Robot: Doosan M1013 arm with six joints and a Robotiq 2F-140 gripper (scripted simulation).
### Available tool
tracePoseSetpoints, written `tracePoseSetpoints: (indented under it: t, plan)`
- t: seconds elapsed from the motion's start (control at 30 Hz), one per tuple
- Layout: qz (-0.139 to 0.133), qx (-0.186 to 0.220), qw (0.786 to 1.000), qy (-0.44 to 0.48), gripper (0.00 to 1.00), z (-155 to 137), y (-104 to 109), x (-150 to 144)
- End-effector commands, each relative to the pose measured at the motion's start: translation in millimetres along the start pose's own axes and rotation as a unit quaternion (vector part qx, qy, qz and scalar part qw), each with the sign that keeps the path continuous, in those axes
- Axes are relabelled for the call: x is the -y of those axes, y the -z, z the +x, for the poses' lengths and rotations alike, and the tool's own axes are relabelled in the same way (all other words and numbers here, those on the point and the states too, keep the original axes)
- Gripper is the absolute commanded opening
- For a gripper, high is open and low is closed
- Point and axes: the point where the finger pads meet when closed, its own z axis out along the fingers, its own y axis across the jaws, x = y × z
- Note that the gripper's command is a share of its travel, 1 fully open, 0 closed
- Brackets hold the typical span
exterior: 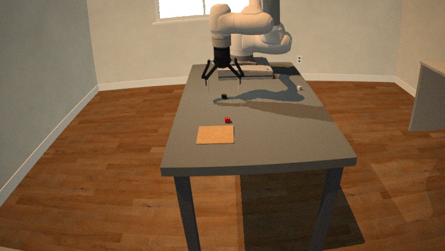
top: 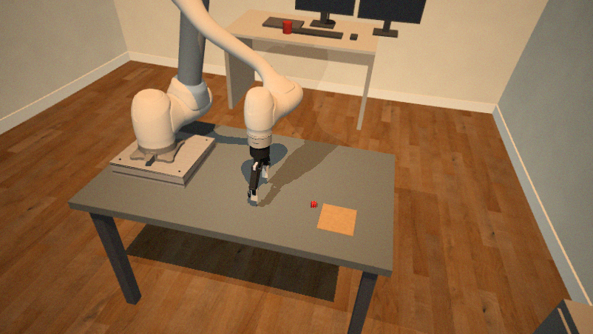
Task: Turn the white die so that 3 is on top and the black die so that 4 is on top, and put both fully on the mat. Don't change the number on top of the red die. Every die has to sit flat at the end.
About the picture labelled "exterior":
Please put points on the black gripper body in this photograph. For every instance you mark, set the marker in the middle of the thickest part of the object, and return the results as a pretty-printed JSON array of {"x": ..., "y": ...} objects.
[{"x": 222, "y": 53}]

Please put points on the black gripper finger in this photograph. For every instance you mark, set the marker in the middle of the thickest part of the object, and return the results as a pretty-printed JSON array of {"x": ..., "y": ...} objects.
[
  {"x": 239, "y": 76},
  {"x": 210, "y": 73}
]

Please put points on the orange flat mat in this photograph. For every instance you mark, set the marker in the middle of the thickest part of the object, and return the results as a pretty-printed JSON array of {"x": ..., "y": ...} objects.
[{"x": 222, "y": 134}]

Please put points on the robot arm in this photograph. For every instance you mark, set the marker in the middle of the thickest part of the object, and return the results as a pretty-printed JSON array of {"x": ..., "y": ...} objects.
[{"x": 238, "y": 30}]

